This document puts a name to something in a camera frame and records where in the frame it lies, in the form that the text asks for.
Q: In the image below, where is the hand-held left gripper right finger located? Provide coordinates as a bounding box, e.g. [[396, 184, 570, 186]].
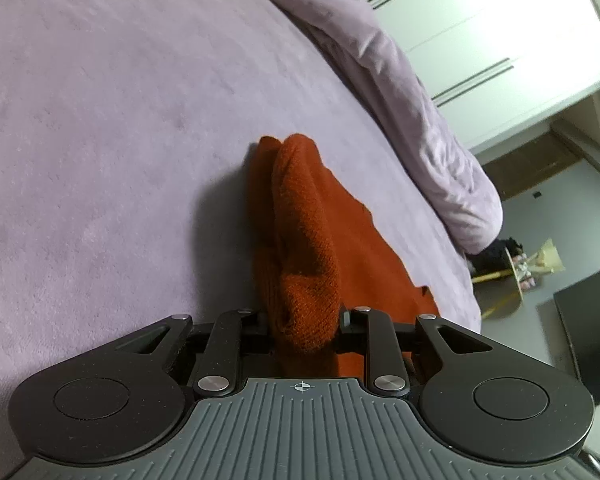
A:
[[341, 306, 493, 397]]

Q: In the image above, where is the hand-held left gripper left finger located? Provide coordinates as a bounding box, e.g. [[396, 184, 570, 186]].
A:
[[115, 308, 271, 397]]

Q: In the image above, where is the rust red knitted cardigan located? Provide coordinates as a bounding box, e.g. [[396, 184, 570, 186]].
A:
[[247, 132, 441, 378]]

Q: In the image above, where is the yellow side table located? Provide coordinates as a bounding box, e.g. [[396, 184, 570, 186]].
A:
[[472, 247, 528, 320]]

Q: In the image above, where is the black cloth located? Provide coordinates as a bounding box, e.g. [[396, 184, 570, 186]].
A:
[[480, 237, 523, 271]]

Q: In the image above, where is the pink table ornament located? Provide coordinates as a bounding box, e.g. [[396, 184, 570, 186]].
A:
[[512, 255, 537, 291]]

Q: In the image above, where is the beige paper-wrapped bouquet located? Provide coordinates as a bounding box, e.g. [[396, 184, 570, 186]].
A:
[[522, 237, 566, 276]]

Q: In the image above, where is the black panel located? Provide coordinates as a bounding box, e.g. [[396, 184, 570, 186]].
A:
[[552, 267, 600, 406]]

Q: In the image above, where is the purple duvet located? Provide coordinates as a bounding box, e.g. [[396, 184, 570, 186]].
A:
[[230, 0, 505, 255]]

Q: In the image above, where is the bed with purple sheet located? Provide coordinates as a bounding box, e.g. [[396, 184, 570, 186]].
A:
[[0, 0, 482, 411]]

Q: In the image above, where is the white wardrobe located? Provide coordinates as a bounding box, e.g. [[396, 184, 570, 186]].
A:
[[330, 0, 600, 152]]

